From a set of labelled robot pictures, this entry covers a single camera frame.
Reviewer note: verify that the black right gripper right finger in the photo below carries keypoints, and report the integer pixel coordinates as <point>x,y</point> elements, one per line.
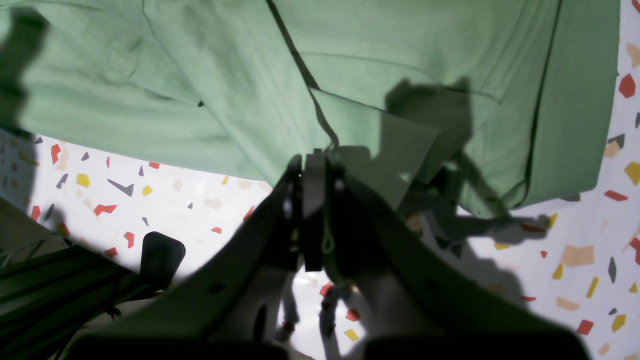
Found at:
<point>417,306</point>

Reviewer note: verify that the green T-shirt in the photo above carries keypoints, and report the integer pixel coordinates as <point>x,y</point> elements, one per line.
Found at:
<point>494,104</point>

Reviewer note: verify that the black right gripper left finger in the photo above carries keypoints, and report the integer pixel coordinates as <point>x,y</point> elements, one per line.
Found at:
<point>228,309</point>

